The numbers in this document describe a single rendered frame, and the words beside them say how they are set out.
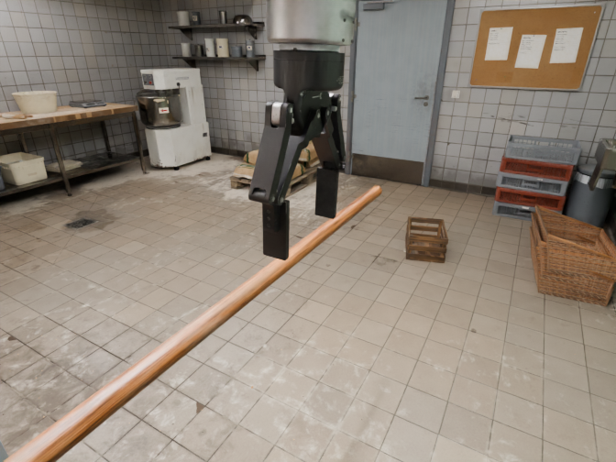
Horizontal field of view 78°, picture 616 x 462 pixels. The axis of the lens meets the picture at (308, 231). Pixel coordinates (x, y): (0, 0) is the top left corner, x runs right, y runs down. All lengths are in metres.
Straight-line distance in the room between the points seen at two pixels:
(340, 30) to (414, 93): 4.48
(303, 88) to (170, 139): 5.30
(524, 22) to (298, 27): 4.37
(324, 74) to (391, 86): 4.55
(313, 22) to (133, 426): 1.91
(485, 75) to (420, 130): 0.87
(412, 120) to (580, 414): 3.54
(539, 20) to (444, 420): 3.80
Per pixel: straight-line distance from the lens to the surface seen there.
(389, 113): 4.99
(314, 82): 0.40
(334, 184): 0.52
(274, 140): 0.38
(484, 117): 4.79
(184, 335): 0.52
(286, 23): 0.40
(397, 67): 4.93
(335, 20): 0.40
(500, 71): 4.72
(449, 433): 2.01
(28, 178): 5.18
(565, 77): 4.71
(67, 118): 5.13
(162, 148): 5.70
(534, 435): 2.15
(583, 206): 4.40
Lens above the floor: 1.53
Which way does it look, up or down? 25 degrees down
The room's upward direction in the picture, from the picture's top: straight up
